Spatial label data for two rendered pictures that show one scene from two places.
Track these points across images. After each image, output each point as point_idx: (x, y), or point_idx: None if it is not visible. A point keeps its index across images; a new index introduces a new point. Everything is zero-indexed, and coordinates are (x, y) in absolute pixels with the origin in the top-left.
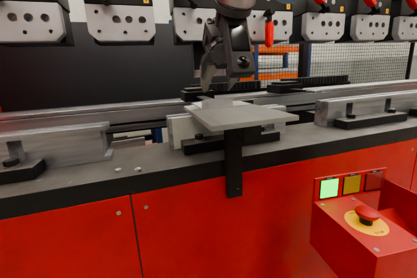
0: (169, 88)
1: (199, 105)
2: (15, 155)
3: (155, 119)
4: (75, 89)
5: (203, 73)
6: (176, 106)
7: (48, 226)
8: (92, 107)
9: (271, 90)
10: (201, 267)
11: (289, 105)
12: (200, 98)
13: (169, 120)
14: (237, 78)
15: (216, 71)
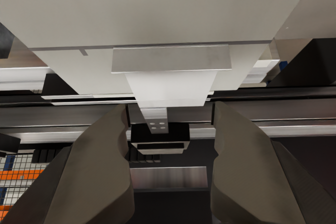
0: (188, 158)
1: (208, 78)
2: None
3: (234, 101)
4: (317, 163)
5: (289, 165)
6: (199, 120)
7: None
8: (327, 128)
9: (8, 139)
10: None
11: None
12: (167, 123)
13: (277, 57)
14: (82, 137)
15: (213, 178)
